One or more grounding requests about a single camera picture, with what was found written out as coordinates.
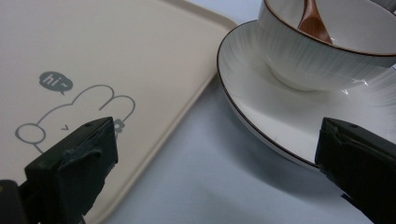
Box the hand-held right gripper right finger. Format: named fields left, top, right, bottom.
left=314, top=117, right=396, bottom=224

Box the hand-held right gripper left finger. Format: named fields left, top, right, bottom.
left=19, top=116, right=120, bottom=224

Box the white saucer with brown rim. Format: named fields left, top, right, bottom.
left=216, top=20, right=396, bottom=171

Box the white cup with brown rim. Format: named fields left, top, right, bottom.
left=257, top=0, right=396, bottom=92

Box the brown wooden spoon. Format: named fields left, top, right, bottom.
left=296, top=0, right=334, bottom=45

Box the beige tray with rabbit print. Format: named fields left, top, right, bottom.
left=0, top=0, right=239, bottom=224

